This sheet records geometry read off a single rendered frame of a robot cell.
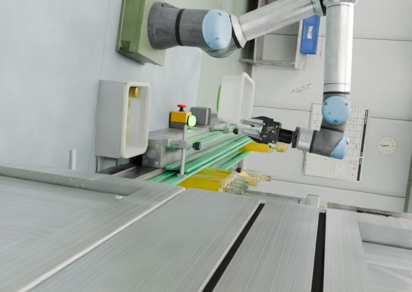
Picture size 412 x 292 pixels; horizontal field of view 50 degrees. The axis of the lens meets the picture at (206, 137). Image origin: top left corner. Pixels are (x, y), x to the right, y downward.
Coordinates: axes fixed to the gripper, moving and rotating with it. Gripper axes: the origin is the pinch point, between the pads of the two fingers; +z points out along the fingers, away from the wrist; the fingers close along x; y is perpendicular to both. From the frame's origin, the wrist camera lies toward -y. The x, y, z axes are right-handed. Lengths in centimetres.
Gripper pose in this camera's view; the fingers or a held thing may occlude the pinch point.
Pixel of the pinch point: (239, 124)
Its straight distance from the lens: 148.5
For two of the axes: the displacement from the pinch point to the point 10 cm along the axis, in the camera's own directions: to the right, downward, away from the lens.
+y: -2.6, -0.2, -9.7
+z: -9.4, -2.3, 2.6
